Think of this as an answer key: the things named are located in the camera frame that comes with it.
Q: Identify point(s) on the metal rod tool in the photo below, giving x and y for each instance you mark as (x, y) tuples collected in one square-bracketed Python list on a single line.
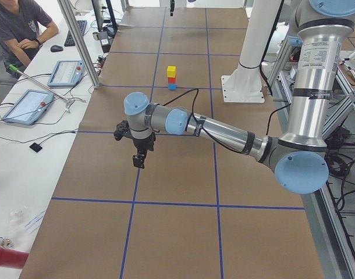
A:
[(69, 101)]

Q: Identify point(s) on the black computer mouse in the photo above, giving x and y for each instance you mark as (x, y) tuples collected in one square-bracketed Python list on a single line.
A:
[(56, 48)]

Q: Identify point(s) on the yellow wooden cube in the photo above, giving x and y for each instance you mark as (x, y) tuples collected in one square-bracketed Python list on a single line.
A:
[(171, 71)]

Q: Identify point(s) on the small black square pad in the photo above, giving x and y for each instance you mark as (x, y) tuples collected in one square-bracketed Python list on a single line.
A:
[(35, 147)]

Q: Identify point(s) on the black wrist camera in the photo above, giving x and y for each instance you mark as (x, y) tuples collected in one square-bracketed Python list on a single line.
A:
[(122, 130)]

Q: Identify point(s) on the red wooden cube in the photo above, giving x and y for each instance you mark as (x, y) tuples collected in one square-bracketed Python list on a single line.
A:
[(171, 80)]

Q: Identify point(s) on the near teach pendant tablet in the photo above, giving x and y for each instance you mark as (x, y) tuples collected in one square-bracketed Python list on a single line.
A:
[(29, 107)]

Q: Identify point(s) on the aluminium frame post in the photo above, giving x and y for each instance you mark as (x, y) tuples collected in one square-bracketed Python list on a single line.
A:
[(79, 41)]

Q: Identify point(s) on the far teach pendant tablet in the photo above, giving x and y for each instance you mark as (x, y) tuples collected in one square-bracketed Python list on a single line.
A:
[(66, 73)]

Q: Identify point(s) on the blue wooden cube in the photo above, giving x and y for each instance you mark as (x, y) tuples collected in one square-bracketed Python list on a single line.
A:
[(172, 86)]

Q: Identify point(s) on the red cylinder bottle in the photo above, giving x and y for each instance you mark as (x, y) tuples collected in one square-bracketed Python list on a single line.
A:
[(12, 258)]

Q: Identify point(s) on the white mount column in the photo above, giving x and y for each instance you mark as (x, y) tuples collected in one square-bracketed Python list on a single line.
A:
[(261, 22)]

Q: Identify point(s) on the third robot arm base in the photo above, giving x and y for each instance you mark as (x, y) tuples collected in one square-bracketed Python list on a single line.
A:
[(347, 58)]

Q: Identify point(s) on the white metal mount base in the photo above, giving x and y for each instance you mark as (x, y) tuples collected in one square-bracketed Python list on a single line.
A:
[(242, 90)]

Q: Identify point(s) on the teach pendant tablet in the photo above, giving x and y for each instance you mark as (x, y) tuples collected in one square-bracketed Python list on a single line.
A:
[(66, 73), (29, 107)]

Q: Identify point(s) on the seated person grey shirt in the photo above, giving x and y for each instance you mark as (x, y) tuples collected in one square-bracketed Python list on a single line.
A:
[(24, 27)]

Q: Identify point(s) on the black computer monitor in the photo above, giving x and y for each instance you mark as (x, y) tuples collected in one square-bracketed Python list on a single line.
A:
[(104, 17)]

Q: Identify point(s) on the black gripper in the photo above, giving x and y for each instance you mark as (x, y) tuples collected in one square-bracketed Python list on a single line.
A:
[(171, 4), (142, 143)]

